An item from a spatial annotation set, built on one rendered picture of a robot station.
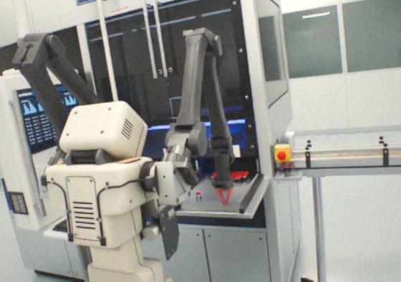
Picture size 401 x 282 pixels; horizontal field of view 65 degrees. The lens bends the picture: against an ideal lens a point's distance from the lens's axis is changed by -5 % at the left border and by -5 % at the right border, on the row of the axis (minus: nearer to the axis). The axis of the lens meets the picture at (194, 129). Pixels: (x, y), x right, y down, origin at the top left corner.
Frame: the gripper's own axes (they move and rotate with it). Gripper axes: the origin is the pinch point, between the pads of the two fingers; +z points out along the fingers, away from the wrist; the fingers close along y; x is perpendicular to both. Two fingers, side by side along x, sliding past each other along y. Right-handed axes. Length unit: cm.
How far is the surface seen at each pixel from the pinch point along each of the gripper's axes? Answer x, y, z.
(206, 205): 8.3, 0.7, 1.0
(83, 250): 101, 25, 38
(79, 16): 85, 22, -99
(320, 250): -31, 61, 42
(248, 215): -9.2, -1.1, 4.2
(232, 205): -2.6, 0.7, 1.1
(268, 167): -10.7, 37.4, -8.4
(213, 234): 23, 44, 29
